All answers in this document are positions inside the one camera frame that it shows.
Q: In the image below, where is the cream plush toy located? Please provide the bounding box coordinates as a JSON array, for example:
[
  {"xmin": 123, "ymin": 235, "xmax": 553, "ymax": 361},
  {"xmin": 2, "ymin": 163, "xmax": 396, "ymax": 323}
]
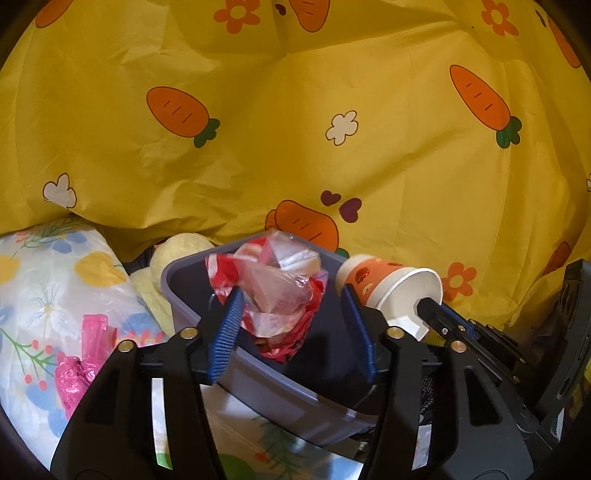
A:
[{"xmin": 128, "ymin": 232, "xmax": 216, "ymax": 338}]

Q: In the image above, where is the small pink plastic bag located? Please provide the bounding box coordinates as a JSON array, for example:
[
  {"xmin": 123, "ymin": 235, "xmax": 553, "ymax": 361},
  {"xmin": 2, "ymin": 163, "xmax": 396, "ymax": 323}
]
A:
[{"xmin": 54, "ymin": 314, "xmax": 117, "ymax": 420}]

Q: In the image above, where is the floral plastic bed sheet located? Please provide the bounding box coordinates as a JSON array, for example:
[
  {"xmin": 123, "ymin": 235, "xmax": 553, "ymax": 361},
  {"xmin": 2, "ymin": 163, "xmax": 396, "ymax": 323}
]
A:
[{"xmin": 1, "ymin": 217, "xmax": 362, "ymax": 479}]

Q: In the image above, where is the grey plastic trash bin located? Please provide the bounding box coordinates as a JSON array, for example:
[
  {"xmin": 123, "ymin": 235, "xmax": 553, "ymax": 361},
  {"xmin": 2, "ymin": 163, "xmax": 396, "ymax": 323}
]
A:
[{"xmin": 161, "ymin": 233, "xmax": 379, "ymax": 447}]

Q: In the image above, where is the red clear plastic wrapper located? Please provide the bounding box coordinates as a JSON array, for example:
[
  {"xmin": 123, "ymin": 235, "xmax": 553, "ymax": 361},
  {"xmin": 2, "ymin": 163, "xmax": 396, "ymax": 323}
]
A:
[{"xmin": 204, "ymin": 230, "xmax": 329, "ymax": 363}]

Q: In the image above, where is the orange printed paper cup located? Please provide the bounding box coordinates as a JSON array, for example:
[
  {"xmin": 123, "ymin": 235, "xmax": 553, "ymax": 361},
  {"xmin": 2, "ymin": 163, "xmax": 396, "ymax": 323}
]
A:
[{"xmin": 335, "ymin": 254, "xmax": 444, "ymax": 341}]

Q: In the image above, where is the yellow carrot print curtain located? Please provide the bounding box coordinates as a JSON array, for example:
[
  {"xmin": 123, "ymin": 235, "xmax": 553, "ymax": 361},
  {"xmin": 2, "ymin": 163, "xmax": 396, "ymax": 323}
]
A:
[{"xmin": 1, "ymin": 1, "xmax": 590, "ymax": 339}]

